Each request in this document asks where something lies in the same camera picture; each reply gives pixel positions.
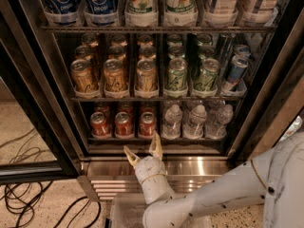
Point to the clear water bottle right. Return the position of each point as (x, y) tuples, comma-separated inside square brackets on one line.
[(216, 128)]

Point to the green can front left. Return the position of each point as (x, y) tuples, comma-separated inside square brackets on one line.
[(176, 74)]

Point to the glass fridge door left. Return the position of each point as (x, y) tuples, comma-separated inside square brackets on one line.
[(34, 77)]

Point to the clear water bottle left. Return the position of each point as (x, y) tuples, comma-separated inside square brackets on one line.
[(171, 126)]

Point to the clear water bottle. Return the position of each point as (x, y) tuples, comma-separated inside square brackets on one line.
[(193, 127), (171, 126), (216, 128)]

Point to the glass fridge door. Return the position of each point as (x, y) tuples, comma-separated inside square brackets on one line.
[(274, 101), (34, 77)]

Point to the orange can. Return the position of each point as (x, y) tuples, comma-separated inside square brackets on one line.
[(146, 75), (83, 76), (114, 75)]

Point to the green can front right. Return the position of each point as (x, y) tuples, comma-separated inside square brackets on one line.
[(208, 73)]

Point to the clear plastic bin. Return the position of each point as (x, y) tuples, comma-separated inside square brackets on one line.
[(127, 212)]

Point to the orange can front left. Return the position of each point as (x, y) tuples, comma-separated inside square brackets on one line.
[(83, 76)]

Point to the orange can front right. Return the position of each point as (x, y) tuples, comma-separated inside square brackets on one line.
[(146, 75)]

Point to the glass fridge door right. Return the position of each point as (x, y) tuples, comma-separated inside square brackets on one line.
[(274, 101)]

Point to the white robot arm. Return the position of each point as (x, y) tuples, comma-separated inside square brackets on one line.
[(274, 179)]

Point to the green can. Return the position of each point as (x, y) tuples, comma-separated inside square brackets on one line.
[(208, 73), (176, 74)]

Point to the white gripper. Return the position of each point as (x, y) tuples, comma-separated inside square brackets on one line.
[(148, 167)]

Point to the orange can front middle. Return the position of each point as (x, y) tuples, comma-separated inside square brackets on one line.
[(114, 75)]

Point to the blue red bull can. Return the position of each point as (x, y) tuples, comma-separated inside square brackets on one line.
[(235, 72)]

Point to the steel fridge base grille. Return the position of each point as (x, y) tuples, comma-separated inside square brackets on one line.
[(103, 180)]

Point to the red coke can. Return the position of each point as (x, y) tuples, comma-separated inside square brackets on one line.
[(123, 125), (147, 124), (100, 126)]

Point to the clear water bottle middle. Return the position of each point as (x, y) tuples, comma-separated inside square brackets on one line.
[(193, 127)]

